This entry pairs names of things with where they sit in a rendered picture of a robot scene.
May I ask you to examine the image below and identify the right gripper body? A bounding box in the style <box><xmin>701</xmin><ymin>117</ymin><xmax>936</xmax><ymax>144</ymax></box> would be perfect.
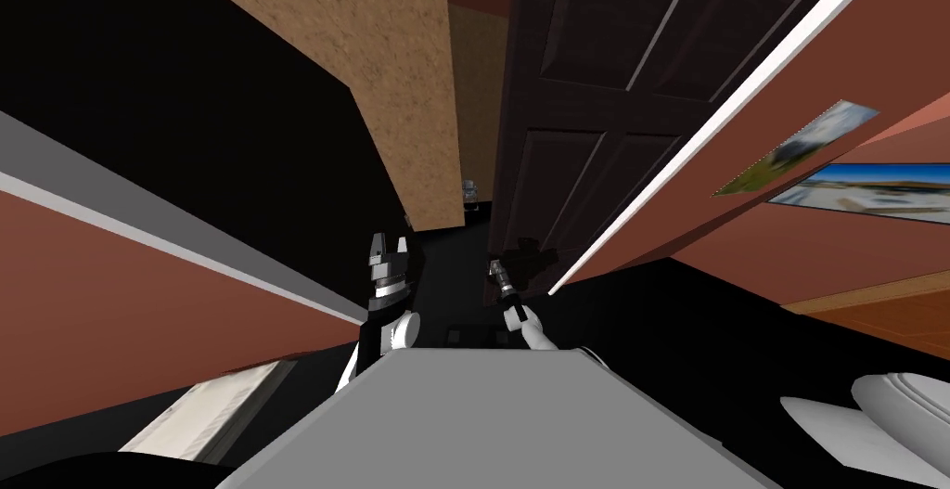
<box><xmin>498</xmin><ymin>238</ymin><xmax>559</xmax><ymax>279</ymax></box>

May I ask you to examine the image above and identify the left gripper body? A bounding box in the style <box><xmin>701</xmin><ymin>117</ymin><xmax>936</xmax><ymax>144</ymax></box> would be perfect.
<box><xmin>368</xmin><ymin>251</ymin><xmax>413</xmax><ymax>288</ymax></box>

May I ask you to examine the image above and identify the dark brown door leaf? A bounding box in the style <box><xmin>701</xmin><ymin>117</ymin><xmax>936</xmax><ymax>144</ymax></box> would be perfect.
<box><xmin>481</xmin><ymin>0</ymin><xmax>866</xmax><ymax>306</ymax></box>

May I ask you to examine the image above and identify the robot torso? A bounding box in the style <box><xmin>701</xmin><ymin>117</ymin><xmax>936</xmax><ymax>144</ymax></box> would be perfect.
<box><xmin>213</xmin><ymin>347</ymin><xmax>782</xmax><ymax>489</ymax></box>

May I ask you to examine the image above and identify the white flat mat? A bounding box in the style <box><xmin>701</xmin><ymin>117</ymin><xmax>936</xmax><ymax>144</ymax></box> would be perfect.
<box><xmin>118</xmin><ymin>358</ymin><xmax>298</xmax><ymax>468</ymax></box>

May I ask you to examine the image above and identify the white toilet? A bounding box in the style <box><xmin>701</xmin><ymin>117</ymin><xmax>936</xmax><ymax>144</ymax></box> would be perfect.
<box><xmin>778</xmin><ymin>372</ymin><xmax>950</xmax><ymax>489</ymax></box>

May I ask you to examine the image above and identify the pale landscape wall picture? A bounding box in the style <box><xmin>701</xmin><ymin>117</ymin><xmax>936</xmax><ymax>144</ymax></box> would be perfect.
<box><xmin>712</xmin><ymin>98</ymin><xmax>881</xmax><ymax>198</ymax></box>

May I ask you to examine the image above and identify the blue sky wall picture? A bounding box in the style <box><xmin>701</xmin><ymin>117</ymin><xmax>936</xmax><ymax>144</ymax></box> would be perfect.
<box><xmin>767</xmin><ymin>162</ymin><xmax>950</xmax><ymax>225</ymax></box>

